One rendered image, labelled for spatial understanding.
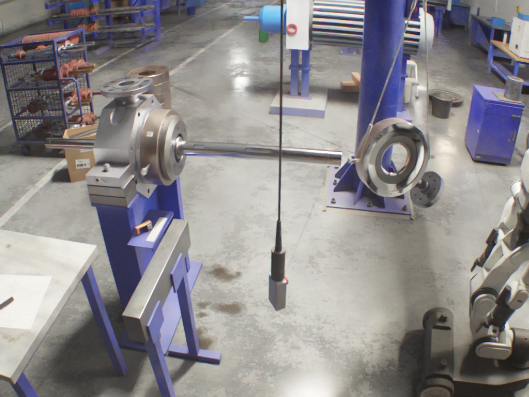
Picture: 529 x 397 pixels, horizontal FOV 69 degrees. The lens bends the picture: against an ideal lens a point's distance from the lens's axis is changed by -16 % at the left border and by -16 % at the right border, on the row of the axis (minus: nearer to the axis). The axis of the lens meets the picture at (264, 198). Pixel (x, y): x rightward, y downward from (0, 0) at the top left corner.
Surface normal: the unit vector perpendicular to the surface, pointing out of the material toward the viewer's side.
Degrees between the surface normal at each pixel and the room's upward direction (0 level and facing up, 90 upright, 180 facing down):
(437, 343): 0
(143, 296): 0
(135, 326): 90
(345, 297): 0
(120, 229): 90
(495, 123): 90
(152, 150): 69
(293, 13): 90
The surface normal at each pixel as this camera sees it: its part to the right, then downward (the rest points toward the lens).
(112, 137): -0.11, -0.23
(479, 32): -0.18, 0.52
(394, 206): 0.00, -0.85
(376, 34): -0.59, 0.43
